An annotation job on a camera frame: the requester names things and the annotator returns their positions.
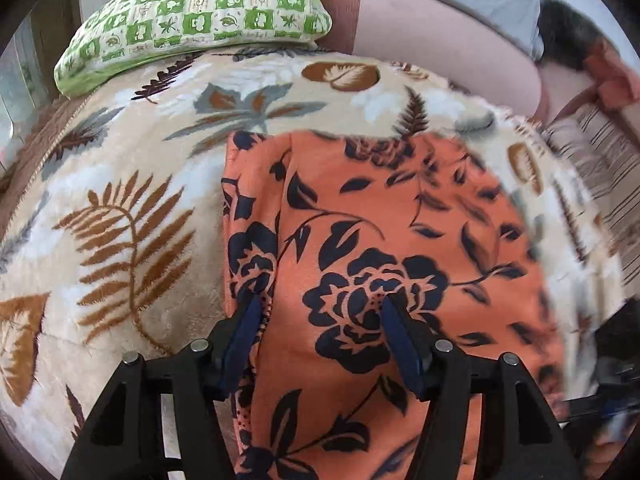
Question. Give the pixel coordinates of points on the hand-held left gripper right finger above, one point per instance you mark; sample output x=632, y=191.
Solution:
x=405, y=345

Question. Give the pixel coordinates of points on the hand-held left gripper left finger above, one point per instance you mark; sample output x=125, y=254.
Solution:
x=242, y=345

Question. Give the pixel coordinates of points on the black fluffy cloth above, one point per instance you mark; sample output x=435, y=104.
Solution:
x=570, y=30

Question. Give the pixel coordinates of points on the orange floral garment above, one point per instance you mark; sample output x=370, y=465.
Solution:
x=375, y=210

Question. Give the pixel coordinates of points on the beige striped cloth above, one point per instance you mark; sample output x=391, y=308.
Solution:
x=605, y=160

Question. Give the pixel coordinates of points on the pink cushion with brown band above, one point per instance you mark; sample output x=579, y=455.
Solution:
x=425, y=30

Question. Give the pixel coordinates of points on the green patterned pillow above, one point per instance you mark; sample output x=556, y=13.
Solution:
x=200, y=15

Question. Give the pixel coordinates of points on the salmon cloth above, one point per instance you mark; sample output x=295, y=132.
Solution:
x=612, y=75

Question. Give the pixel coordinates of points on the beige leaf-print blanket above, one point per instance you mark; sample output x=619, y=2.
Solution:
x=125, y=160

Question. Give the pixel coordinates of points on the brown mattress edge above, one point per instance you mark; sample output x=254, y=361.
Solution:
x=35, y=155

